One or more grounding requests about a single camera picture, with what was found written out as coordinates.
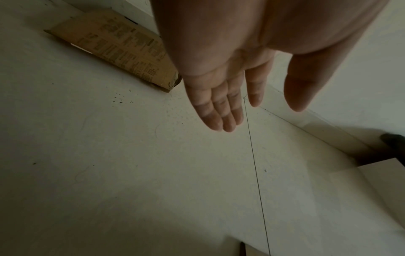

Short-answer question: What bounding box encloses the dark object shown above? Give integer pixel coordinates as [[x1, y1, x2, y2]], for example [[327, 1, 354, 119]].
[[379, 133, 405, 167]]

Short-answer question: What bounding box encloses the person's left hand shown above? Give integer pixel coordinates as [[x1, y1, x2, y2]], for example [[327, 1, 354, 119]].
[[150, 0, 390, 133]]

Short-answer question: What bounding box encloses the flattened brown cardboard box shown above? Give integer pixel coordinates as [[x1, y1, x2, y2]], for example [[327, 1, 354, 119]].
[[43, 9, 183, 94]]

